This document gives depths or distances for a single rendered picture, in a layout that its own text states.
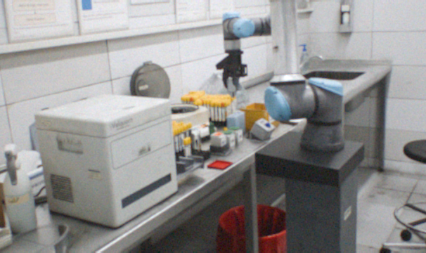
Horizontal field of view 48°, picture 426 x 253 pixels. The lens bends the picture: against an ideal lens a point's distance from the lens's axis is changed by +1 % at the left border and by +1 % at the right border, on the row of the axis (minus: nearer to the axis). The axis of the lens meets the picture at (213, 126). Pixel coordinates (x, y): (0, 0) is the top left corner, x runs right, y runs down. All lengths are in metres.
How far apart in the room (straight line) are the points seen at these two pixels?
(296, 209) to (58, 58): 1.06
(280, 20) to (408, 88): 2.56
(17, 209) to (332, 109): 1.00
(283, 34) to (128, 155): 0.63
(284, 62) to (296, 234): 0.62
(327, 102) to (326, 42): 2.55
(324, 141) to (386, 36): 2.44
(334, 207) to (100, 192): 0.78
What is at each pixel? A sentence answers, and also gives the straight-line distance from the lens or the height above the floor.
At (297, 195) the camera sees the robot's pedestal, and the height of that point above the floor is 0.78.
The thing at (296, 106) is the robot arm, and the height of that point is 1.11.
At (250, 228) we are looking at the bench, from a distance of 1.99.
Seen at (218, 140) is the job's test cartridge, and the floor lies 0.93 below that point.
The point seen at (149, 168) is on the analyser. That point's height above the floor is 1.00.
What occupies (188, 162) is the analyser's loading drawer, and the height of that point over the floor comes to 0.93.
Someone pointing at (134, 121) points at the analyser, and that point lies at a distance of 1.30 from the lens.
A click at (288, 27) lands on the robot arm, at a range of 1.55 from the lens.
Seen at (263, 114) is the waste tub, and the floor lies 0.96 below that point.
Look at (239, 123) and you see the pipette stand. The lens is 2.01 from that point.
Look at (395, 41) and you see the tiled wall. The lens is 3.98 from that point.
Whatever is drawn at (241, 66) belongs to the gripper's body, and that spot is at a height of 1.17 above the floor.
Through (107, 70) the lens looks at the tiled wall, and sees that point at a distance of 2.13.
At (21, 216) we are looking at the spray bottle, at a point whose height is 0.92.
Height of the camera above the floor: 1.45
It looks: 15 degrees down
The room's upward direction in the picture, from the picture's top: 3 degrees counter-clockwise
